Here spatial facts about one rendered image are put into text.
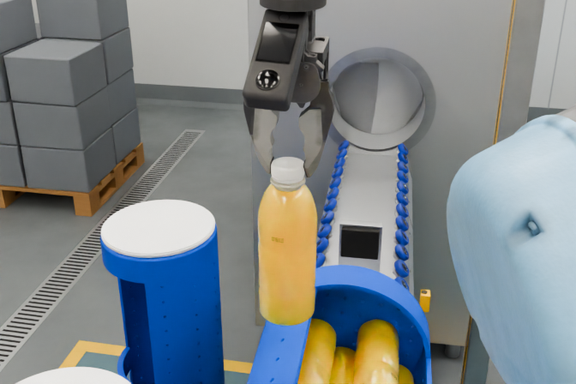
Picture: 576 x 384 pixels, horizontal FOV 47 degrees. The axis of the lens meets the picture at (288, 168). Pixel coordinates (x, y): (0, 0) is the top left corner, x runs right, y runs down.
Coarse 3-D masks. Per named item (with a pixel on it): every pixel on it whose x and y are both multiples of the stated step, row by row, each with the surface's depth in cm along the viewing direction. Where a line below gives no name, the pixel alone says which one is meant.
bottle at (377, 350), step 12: (372, 324) 112; (384, 324) 112; (360, 336) 112; (372, 336) 109; (384, 336) 109; (396, 336) 112; (360, 348) 108; (372, 348) 107; (384, 348) 107; (396, 348) 109; (360, 360) 106; (372, 360) 104; (384, 360) 104; (396, 360) 106; (360, 372) 103; (372, 372) 101; (384, 372) 102; (396, 372) 104
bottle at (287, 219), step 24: (288, 192) 77; (264, 216) 78; (288, 216) 77; (312, 216) 78; (264, 240) 79; (288, 240) 78; (312, 240) 80; (264, 264) 81; (288, 264) 79; (312, 264) 81; (264, 288) 82; (288, 288) 80; (312, 288) 83; (264, 312) 84; (288, 312) 82; (312, 312) 84
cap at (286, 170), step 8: (280, 160) 78; (288, 160) 78; (296, 160) 78; (272, 168) 77; (280, 168) 76; (288, 168) 76; (296, 168) 76; (272, 176) 78; (280, 176) 76; (288, 176) 76; (296, 176) 76
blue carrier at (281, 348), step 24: (336, 288) 113; (360, 288) 106; (384, 288) 108; (336, 312) 115; (360, 312) 115; (384, 312) 114; (408, 312) 107; (264, 336) 106; (288, 336) 98; (408, 336) 115; (264, 360) 97; (288, 360) 93; (408, 360) 117
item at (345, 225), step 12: (348, 228) 155; (360, 228) 155; (372, 228) 155; (348, 240) 156; (360, 240) 155; (372, 240) 155; (348, 252) 157; (360, 252) 156; (372, 252) 156; (348, 264) 160; (360, 264) 160; (372, 264) 159
